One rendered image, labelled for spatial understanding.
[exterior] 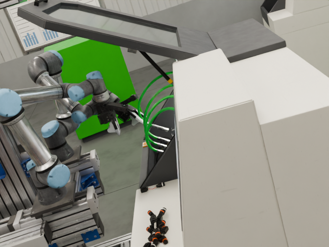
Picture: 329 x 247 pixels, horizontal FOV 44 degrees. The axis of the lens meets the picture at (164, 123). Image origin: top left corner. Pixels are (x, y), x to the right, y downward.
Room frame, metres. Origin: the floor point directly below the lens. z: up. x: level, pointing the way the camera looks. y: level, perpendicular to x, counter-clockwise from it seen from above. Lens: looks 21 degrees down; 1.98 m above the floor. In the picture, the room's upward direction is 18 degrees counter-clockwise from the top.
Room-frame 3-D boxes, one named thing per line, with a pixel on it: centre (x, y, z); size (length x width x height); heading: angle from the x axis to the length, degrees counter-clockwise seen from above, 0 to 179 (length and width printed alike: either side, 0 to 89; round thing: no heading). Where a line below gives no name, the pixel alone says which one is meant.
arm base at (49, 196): (1.92, 0.66, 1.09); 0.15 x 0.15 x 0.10
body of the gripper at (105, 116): (2.07, 0.27, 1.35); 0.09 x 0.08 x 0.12; 84
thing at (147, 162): (2.18, 0.18, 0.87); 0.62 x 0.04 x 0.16; 174
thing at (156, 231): (1.43, 0.17, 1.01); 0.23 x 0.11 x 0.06; 174
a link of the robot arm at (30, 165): (1.92, 0.66, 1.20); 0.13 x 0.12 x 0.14; 38
